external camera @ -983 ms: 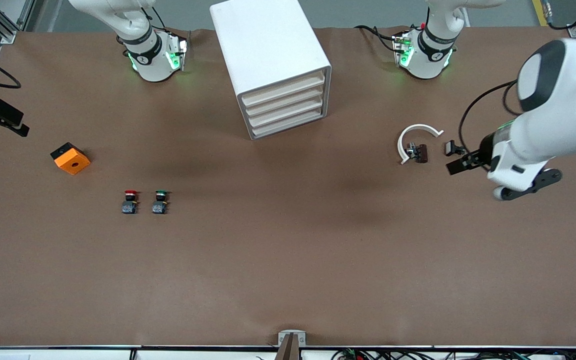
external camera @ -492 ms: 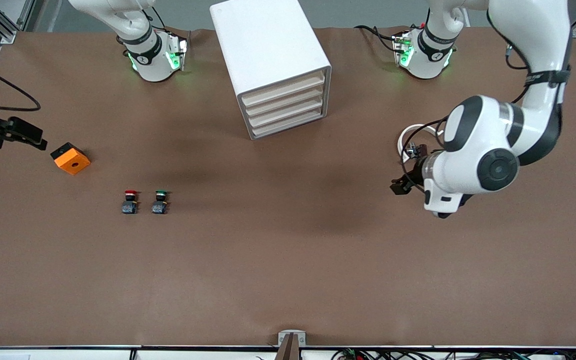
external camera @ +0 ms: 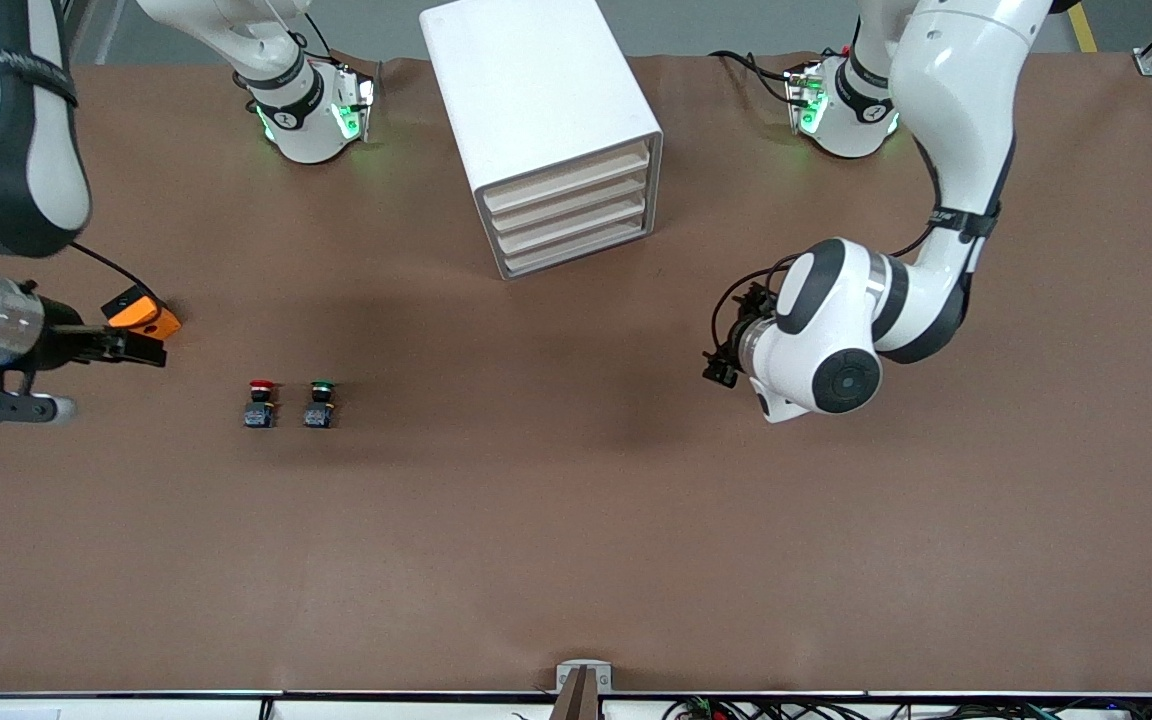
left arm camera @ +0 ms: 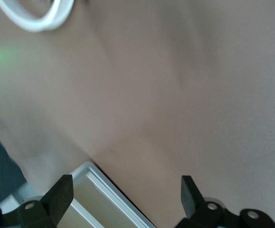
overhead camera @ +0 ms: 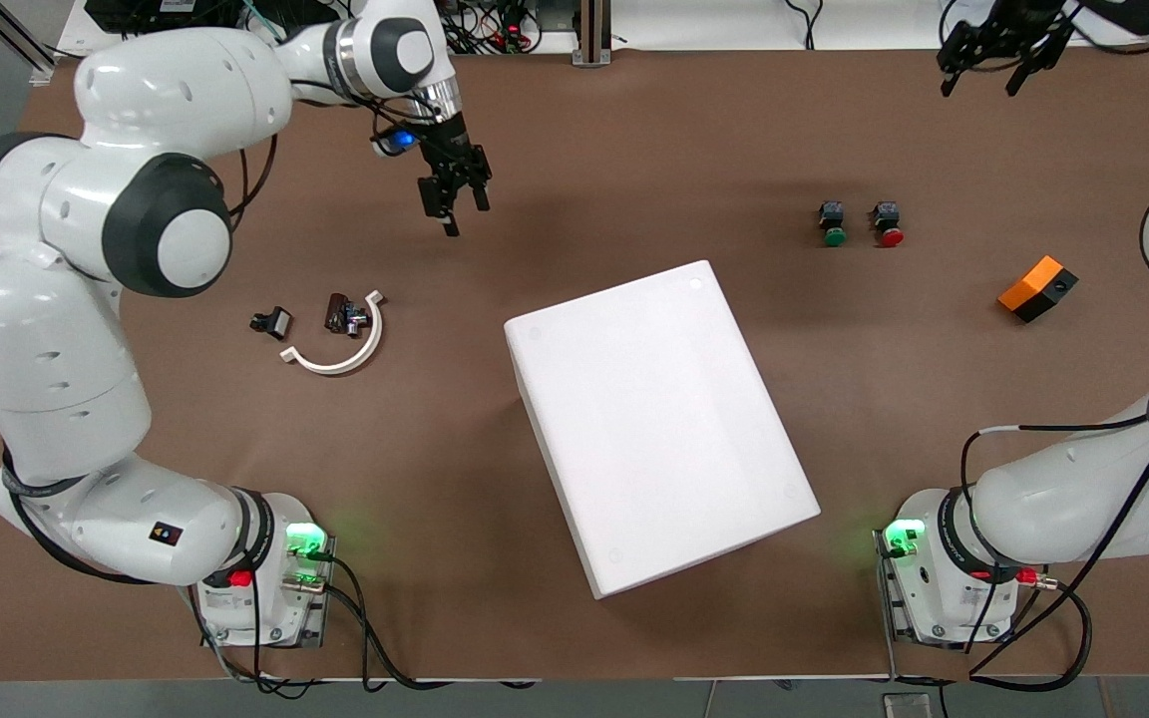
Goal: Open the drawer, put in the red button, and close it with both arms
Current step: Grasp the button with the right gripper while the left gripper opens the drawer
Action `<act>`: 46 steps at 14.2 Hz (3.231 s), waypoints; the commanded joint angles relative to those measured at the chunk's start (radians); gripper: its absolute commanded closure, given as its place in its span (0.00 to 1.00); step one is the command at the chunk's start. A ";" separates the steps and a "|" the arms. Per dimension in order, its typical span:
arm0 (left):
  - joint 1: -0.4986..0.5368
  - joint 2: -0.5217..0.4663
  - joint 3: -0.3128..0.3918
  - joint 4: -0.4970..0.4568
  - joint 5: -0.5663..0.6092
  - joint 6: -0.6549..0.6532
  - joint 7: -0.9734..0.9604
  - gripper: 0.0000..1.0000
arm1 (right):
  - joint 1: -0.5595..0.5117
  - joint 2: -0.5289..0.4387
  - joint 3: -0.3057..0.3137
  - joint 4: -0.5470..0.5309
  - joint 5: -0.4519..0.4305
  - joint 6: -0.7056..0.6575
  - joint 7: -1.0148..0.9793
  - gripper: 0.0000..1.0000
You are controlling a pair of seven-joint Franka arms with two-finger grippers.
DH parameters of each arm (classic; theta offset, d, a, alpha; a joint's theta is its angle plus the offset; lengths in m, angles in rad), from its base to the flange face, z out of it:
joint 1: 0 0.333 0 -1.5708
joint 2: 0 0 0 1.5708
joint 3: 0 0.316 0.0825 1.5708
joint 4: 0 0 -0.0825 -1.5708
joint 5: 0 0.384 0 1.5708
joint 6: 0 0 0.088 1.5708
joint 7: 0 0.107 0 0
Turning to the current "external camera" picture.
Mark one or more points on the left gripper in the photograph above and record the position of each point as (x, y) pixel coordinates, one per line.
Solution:
(733, 345)

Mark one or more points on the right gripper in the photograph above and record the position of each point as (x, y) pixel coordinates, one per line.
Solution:
(64, 338)

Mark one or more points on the red push button switch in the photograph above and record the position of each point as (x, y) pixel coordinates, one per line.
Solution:
(260, 405)

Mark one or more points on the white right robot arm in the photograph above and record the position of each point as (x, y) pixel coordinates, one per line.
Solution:
(16, 150)

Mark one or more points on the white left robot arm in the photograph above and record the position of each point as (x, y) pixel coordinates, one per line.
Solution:
(956, 80)

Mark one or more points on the orange box with hole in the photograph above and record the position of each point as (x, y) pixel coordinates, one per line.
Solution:
(152, 320)

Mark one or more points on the brown table cover mat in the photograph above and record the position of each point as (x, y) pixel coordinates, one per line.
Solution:
(576, 520)

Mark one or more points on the green push button switch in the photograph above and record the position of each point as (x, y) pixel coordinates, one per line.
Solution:
(319, 405)

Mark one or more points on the grey metal bracket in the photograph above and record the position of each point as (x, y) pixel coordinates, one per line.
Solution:
(584, 668)

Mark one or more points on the brown post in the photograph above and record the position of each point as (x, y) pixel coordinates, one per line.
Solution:
(576, 705)

